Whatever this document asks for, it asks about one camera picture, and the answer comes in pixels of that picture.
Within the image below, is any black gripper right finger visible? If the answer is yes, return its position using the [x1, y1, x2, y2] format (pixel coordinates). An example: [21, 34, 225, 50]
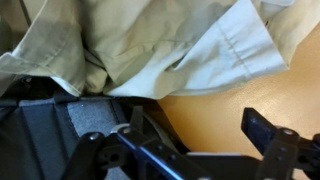
[241, 107, 320, 180]

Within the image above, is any black mesh office chair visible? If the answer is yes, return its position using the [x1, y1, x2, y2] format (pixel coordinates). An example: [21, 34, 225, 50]
[0, 76, 181, 180]

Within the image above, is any tan leather couch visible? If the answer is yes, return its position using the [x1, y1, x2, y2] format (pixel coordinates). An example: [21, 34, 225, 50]
[156, 23, 320, 180]

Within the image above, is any khaki t-shirt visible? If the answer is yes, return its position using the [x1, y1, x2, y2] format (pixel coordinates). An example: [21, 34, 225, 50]
[0, 0, 320, 100]

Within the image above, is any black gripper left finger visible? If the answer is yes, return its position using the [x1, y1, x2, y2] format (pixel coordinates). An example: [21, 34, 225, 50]
[61, 105, 201, 180]

